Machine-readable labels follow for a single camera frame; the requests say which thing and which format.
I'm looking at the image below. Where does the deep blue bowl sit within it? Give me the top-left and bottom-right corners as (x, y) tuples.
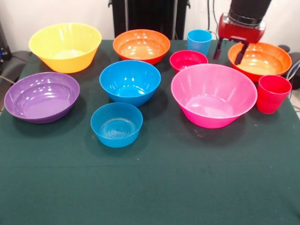
(99, 60), (162, 108)

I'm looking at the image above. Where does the large yellow bowl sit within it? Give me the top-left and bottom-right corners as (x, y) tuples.
(28, 22), (102, 74)

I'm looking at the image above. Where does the small flat-bottomed blue bowl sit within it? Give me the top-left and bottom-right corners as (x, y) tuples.
(90, 102), (143, 148)

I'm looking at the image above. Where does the orange bowl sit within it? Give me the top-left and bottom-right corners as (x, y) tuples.
(112, 29), (171, 65)
(228, 41), (293, 83)

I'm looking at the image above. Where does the dark grey object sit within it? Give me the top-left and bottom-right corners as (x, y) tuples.
(278, 44), (300, 79)

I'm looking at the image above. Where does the black wall cable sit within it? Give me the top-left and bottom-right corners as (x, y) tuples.
(207, 0), (220, 40)

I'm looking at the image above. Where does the red cup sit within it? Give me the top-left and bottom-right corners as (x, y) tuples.
(256, 75), (293, 115)

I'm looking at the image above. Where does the large pink bowl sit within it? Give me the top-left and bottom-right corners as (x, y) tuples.
(171, 63), (258, 129)

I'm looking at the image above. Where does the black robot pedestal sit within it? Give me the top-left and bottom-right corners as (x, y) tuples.
(108, 0), (191, 40)

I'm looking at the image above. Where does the purple bowl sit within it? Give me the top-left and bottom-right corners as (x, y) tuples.
(4, 72), (81, 124)

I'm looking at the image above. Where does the small red bowl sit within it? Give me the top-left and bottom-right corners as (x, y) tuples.
(169, 50), (209, 74)

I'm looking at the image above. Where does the grey padded seat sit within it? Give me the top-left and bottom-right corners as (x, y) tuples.
(0, 50), (32, 82)

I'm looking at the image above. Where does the black device box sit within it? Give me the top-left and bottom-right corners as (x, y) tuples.
(0, 21), (11, 71)

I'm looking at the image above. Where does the blue cup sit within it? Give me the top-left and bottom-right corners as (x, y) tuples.
(187, 29), (213, 56)

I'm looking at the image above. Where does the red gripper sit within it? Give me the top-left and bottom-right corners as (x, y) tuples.
(213, 13), (267, 66)

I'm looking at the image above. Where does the dark green table cloth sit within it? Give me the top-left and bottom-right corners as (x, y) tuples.
(0, 39), (300, 225)

